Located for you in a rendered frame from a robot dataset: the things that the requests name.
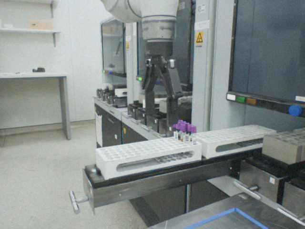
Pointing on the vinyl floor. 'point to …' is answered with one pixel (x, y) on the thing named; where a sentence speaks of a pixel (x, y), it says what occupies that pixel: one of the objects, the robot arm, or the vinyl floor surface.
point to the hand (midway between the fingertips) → (160, 115)
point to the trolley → (232, 216)
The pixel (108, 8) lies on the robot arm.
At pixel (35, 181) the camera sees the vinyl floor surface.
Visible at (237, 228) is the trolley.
